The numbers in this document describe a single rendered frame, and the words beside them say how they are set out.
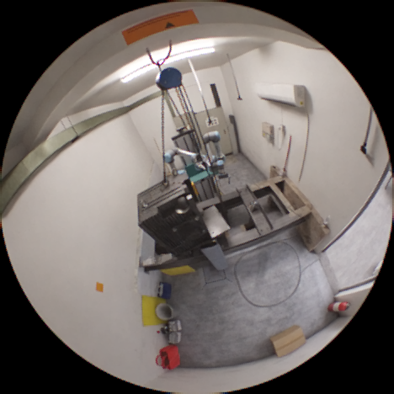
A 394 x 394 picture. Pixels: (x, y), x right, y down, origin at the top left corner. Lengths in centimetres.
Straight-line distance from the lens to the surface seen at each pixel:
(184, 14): 100
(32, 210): 146
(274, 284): 235
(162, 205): 110
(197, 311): 240
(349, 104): 160
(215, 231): 160
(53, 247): 146
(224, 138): 420
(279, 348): 228
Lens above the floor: 228
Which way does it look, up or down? 43 degrees down
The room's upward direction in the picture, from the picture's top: 24 degrees counter-clockwise
